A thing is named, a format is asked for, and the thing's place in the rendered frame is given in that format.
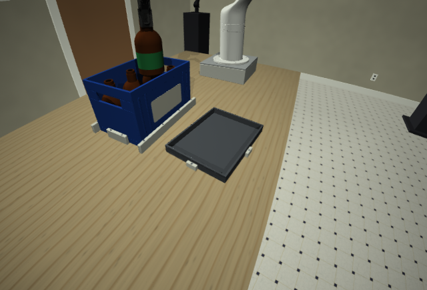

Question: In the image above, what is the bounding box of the blue bottle crate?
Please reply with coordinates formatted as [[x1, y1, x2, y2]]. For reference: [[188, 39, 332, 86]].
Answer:
[[82, 57, 191, 145]]

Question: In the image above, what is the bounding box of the brown glass bottle with green label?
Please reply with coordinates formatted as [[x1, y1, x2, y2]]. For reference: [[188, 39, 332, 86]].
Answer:
[[134, 24, 165, 77]]

